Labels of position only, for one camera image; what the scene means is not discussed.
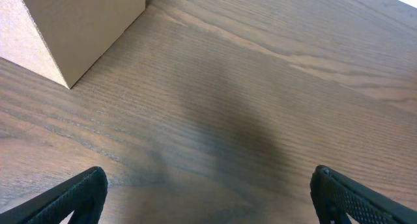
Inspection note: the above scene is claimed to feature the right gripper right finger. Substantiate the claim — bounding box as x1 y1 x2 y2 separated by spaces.
310 165 416 224

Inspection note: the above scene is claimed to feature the brown cardboard box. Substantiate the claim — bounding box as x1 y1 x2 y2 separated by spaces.
1 0 146 89

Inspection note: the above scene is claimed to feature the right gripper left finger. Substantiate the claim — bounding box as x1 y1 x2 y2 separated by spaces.
1 167 108 224

